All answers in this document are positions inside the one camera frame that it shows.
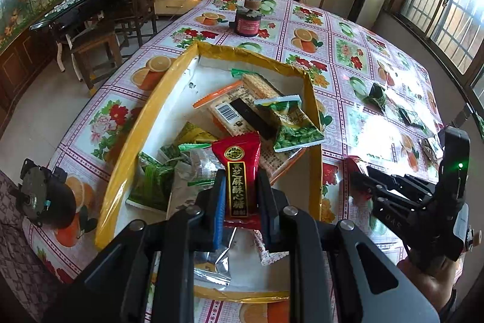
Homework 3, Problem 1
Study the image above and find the leafy green snack packet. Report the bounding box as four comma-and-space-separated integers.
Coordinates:
254, 94, 326, 153

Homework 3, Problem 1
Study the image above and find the small green folded packet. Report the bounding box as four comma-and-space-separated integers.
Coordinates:
363, 83, 388, 110

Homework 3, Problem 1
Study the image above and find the black cylindrical motor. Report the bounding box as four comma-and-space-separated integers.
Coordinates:
15, 157, 76, 229

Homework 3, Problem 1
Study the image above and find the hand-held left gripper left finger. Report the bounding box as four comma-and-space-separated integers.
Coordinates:
43, 169, 227, 323

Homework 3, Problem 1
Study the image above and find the dark silver foil packet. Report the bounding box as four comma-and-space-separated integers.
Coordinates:
194, 226, 243, 288

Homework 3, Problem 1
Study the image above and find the silver foil snack packet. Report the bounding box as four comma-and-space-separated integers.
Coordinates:
420, 136, 443, 161

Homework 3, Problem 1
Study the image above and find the olive yellow snack packet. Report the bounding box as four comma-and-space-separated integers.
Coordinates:
176, 122, 218, 150

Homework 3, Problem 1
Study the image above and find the yellow cardboard box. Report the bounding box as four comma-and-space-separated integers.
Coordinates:
94, 41, 326, 305

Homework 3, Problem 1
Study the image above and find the cream low cabinet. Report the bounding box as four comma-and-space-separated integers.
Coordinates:
155, 0, 203, 17

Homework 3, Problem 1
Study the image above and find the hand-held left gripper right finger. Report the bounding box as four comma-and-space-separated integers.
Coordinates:
258, 171, 441, 323

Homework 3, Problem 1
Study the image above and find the wooden stool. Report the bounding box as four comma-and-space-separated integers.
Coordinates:
70, 30, 123, 89

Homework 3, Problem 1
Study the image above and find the floral fruit print tablecloth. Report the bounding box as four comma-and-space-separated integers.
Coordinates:
23, 0, 454, 323

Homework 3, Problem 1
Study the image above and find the bright green snack packet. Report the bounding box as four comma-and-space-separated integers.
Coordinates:
126, 152, 176, 212

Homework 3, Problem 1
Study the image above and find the orange-edged barcode cracker pack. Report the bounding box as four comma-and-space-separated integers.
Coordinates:
193, 80, 307, 176

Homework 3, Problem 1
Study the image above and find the red candy packet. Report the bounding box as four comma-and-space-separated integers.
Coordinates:
211, 131, 262, 231
344, 156, 373, 195

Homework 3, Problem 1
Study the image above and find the dark jar with pink label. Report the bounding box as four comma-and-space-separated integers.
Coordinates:
231, 0, 263, 38

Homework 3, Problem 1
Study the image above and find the person's right hand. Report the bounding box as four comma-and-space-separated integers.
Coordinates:
397, 257, 464, 313

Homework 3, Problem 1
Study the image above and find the person's floral clothing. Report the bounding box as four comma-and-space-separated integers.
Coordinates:
0, 170, 82, 323

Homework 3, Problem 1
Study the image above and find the dark green snack packet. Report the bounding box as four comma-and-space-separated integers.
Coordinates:
399, 107, 426, 129

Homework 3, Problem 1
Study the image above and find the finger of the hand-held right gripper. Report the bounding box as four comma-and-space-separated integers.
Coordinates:
352, 165, 439, 201
372, 193, 429, 243

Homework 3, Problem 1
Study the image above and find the green-edged clear cracker pack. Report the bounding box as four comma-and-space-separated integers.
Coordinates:
231, 69, 284, 100

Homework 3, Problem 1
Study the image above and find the red and white snack packet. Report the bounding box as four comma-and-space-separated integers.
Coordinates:
251, 230, 290, 265

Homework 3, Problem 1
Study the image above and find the black mahjong table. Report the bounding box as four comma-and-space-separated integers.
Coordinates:
29, 0, 133, 72

